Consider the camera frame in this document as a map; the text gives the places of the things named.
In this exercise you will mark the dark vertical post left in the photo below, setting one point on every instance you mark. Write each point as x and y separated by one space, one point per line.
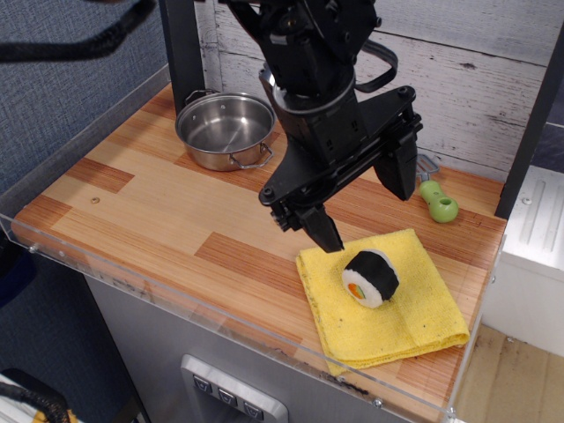
179 23

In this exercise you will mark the silver dispenser button panel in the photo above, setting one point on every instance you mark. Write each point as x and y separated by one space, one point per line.
256 405

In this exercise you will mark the toy sushi roll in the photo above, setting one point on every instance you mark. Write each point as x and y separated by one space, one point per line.
370 278

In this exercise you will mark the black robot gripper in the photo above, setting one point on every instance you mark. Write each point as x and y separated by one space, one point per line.
330 143

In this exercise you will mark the dark vertical post right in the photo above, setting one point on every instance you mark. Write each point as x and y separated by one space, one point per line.
533 130

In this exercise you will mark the white aluminium box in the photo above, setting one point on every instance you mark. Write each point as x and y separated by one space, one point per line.
525 297

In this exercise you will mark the stainless steel pot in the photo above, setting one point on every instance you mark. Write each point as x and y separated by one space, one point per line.
227 131

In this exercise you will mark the yellow object bottom left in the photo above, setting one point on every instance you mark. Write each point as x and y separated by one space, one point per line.
52 416

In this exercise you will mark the green grey toy spatula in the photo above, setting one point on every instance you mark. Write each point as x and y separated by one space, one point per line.
442 209

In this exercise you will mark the dark vertical post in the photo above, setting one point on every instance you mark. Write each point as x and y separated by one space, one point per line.
533 130
179 23

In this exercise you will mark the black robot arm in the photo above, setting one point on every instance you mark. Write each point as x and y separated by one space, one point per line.
324 77

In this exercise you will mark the yellow folded towel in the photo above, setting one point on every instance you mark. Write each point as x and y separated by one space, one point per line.
357 326

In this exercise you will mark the clear acrylic guard rail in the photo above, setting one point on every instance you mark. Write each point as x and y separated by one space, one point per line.
194 278

